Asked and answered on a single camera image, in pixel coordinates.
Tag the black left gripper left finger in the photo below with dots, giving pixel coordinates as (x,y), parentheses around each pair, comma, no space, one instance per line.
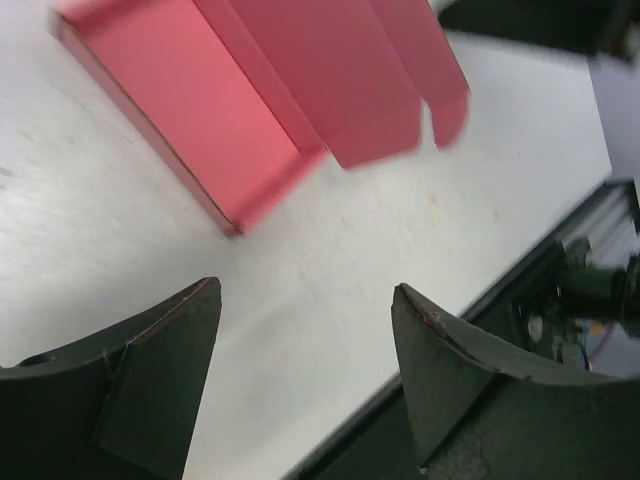
(121,403)

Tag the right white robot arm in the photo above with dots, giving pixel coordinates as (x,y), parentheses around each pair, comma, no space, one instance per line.
(585,27)

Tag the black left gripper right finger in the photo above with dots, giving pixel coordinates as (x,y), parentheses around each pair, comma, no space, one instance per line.
(482,408)

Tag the pink cardboard box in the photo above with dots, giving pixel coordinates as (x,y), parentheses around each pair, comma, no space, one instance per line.
(242,99)

